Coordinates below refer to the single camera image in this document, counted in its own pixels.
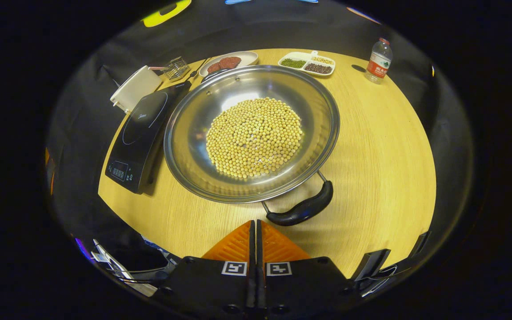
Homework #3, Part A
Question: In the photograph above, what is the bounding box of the large pile of soybeans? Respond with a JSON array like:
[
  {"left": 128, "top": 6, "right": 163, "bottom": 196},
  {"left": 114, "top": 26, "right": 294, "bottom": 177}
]
[{"left": 206, "top": 97, "right": 304, "bottom": 180}]

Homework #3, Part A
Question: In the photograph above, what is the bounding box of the white toaster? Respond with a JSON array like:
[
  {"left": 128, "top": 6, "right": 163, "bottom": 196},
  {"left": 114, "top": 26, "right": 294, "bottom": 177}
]
[{"left": 110, "top": 65, "right": 164, "bottom": 114}]

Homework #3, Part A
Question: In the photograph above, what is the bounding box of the black induction cooktop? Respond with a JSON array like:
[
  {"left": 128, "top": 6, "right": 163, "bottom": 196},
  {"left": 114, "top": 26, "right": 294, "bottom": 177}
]
[{"left": 105, "top": 81, "right": 192, "bottom": 195}]

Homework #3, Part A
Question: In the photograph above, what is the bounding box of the wire mesh basket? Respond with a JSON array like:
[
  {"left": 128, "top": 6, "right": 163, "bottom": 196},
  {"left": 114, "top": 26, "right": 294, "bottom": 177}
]
[{"left": 163, "top": 56, "right": 191, "bottom": 81}]

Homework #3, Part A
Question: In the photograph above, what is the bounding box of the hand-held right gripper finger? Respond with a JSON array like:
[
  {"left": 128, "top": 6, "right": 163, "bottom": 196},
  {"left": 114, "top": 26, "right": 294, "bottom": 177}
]
[
  {"left": 256, "top": 220, "right": 359, "bottom": 318},
  {"left": 154, "top": 220, "right": 256, "bottom": 318}
]

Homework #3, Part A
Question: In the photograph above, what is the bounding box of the white round plate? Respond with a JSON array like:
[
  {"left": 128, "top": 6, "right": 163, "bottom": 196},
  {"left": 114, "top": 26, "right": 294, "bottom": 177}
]
[{"left": 199, "top": 51, "right": 259, "bottom": 77}]

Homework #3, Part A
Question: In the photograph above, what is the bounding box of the steel pot with black handles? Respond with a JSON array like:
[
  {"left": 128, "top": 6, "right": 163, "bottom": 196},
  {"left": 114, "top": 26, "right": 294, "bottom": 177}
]
[{"left": 164, "top": 65, "right": 340, "bottom": 227}]

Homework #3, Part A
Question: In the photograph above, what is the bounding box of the clear plastic water bottle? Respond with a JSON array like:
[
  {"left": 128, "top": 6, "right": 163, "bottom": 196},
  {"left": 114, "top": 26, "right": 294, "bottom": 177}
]
[{"left": 365, "top": 38, "right": 393, "bottom": 84}]

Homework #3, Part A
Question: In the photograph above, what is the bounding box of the white divided dish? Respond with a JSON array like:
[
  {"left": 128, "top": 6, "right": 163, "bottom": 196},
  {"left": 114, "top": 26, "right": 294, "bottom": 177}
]
[{"left": 278, "top": 50, "right": 336, "bottom": 77}]

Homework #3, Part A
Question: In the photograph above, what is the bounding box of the black backdrop cloth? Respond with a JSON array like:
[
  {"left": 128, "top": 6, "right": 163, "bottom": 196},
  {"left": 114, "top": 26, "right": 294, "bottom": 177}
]
[{"left": 45, "top": 0, "right": 476, "bottom": 249}]

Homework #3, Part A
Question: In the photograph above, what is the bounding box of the black power cable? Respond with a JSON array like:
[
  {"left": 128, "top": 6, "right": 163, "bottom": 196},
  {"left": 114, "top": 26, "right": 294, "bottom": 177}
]
[{"left": 188, "top": 57, "right": 212, "bottom": 82}]

